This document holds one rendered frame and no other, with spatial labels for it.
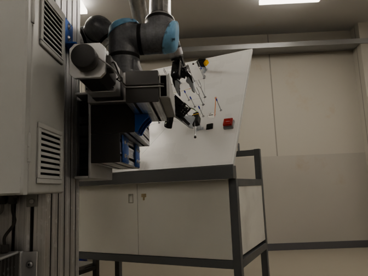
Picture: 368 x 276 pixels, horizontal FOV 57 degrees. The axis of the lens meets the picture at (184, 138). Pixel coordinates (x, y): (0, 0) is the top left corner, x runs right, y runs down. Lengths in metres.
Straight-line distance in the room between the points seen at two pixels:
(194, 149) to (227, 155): 0.21
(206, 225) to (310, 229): 2.68
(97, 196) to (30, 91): 1.47
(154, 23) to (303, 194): 3.36
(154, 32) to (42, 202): 0.71
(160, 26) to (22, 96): 0.69
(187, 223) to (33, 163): 1.22
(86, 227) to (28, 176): 1.52
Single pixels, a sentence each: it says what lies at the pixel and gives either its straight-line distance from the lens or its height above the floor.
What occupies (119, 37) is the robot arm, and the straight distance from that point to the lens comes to 1.30.
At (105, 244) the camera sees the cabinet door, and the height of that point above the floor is 0.45.
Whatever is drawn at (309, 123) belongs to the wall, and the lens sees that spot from 4.44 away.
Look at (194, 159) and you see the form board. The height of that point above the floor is 0.91.
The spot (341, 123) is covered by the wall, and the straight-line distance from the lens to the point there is 4.58.
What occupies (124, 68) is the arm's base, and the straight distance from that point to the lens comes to 1.24.
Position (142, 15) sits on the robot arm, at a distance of 1.69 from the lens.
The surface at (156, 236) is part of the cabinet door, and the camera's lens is 1.94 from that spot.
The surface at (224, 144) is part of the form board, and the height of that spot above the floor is 0.98.
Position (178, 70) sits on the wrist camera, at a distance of 1.79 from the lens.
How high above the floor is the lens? 0.76
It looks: 8 degrees up
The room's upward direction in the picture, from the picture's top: 2 degrees counter-clockwise
